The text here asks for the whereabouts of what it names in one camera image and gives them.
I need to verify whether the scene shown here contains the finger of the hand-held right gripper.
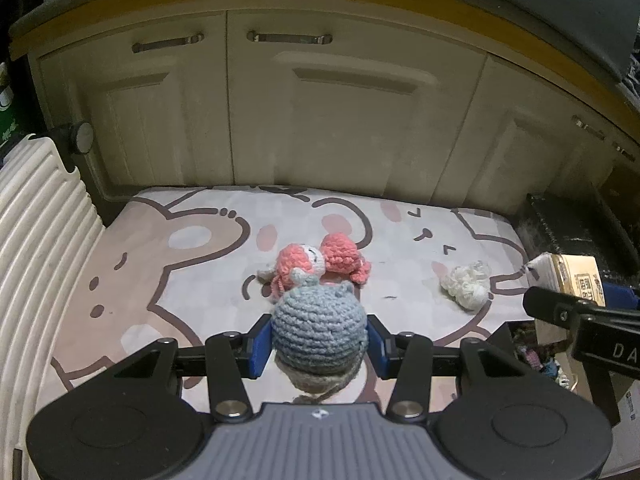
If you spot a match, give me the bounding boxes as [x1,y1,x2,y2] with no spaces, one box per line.
[522,286,640,332]
[602,282,640,310]

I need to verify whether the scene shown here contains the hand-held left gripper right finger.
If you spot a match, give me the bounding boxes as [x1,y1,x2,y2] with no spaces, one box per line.
[365,312,521,422]

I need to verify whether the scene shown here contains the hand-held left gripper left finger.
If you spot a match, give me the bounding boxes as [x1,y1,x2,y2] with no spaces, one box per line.
[112,312,273,423]

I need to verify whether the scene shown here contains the yellow cardboard box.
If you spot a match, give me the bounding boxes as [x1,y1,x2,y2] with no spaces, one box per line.
[525,252,606,311]

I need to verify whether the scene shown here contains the grey crochet toy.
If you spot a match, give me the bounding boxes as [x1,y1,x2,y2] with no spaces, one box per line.
[270,275,370,406]

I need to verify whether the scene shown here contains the white box with label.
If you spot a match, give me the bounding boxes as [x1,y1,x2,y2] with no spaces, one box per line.
[612,375,640,441]

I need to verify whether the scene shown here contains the black plastic wrapped package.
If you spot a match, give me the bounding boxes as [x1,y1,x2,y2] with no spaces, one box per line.
[515,192,640,281]

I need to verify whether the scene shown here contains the white crochet toy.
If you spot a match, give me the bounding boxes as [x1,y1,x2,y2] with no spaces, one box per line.
[440,260,493,311]

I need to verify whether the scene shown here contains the pink crochet doll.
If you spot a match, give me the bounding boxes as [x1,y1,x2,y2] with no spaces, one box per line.
[257,242,327,303]

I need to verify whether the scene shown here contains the printed blanket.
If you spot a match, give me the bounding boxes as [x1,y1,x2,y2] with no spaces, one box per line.
[37,185,531,411]

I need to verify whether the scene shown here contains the pink crochet crab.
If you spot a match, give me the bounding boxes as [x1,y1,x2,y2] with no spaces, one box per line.
[320,232,372,286]

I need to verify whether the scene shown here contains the cream cabinet door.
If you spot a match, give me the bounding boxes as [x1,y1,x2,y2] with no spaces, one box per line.
[435,57,616,213]
[227,10,488,198]
[30,15,233,193]

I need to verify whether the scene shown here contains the white ribbed plastic panel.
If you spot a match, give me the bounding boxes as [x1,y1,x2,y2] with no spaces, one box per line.
[0,135,106,480]

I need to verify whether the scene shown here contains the black round knob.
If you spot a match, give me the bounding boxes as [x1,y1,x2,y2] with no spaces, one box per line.
[55,121,95,153]

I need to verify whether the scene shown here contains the green bottle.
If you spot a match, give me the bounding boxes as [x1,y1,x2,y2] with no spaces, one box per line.
[0,60,21,146]

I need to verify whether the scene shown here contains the striped rope knot toy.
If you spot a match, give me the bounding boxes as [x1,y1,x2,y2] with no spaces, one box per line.
[512,322,551,366]

